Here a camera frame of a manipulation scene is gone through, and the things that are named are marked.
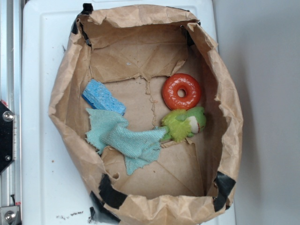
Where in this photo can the blue sponge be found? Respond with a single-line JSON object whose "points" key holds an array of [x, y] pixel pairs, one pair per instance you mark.
{"points": [[99, 97]]}

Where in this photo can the brown paper bag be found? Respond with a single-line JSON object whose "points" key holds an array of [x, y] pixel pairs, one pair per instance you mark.
{"points": [[133, 50]]}

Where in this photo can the green plush toy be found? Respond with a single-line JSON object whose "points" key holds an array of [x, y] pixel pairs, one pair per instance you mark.
{"points": [[180, 124]]}

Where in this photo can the light green cloth rag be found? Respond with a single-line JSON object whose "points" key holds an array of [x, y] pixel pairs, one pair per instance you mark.
{"points": [[139, 148]]}

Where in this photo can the white plastic tray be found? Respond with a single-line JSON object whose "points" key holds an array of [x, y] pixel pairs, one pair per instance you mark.
{"points": [[51, 183]]}

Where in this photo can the orange ring toy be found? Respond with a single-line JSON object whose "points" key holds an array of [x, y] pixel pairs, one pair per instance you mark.
{"points": [[181, 91]]}

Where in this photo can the black bracket with bolts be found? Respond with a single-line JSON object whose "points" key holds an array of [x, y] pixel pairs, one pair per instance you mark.
{"points": [[7, 136]]}

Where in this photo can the aluminium frame rail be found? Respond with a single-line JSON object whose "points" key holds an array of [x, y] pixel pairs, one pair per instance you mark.
{"points": [[11, 24]]}

